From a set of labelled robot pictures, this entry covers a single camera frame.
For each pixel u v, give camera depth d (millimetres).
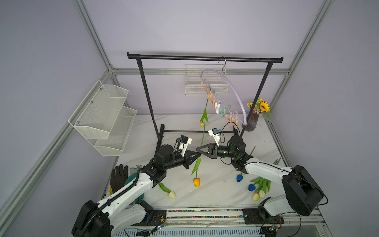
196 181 702
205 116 952
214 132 701
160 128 1105
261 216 649
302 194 434
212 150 664
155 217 731
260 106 896
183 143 627
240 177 854
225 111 689
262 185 819
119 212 417
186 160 639
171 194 799
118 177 863
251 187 823
